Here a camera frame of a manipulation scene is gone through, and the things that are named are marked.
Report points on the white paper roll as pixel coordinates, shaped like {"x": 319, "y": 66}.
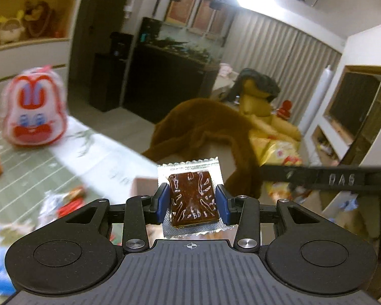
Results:
{"x": 324, "y": 85}

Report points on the small red toy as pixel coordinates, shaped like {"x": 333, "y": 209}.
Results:
{"x": 285, "y": 109}

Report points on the white cabinet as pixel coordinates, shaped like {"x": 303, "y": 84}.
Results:
{"x": 352, "y": 108}

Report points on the panda snack packet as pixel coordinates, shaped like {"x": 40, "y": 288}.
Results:
{"x": 50, "y": 206}

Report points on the grey curtain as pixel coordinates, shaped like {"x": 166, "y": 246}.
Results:
{"x": 273, "y": 47}

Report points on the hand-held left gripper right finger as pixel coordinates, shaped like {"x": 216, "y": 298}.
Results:
{"x": 223, "y": 205}

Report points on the glass fish tank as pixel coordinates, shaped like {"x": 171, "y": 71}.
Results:
{"x": 177, "y": 36}

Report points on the red white cartoon bag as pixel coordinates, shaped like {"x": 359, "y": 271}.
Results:
{"x": 33, "y": 111}

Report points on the yellow snack bag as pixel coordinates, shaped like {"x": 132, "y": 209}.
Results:
{"x": 281, "y": 152}

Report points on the yellow plush toy dark hair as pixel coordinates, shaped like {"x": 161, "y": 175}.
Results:
{"x": 257, "y": 98}

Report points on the red snack packet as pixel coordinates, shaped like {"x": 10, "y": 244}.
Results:
{"x": 70, "y": 206}

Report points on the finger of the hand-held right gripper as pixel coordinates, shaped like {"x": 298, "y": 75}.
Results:
{"x": 324, "y": 178}

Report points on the green checked tablecloth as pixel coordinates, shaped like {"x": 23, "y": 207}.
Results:
{"x": 25, "y": 171}

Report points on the black cabinet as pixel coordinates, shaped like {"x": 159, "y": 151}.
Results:
{"x": 165, "y": 82}

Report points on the blue snack packet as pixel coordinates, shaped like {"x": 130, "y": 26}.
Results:
{"x": 4, "y": 270}

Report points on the brown maned plush toy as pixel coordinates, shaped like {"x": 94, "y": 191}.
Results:
{"x": 38, "y": 19}

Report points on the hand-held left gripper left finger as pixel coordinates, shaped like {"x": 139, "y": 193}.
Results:
{"x": 162, "y": 205}

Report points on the black water dispenser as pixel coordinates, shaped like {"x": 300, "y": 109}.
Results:
{"x": 109, "y": 76}

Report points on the white yellow plush toy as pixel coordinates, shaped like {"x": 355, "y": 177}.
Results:
{"x": 9, "y": 28}

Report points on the pink cardboard box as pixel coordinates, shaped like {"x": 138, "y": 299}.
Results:
{"x": 145, "y": 186}

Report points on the chocolate cake packet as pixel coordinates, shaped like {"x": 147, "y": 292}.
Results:
{"x": 193, "y": 197}

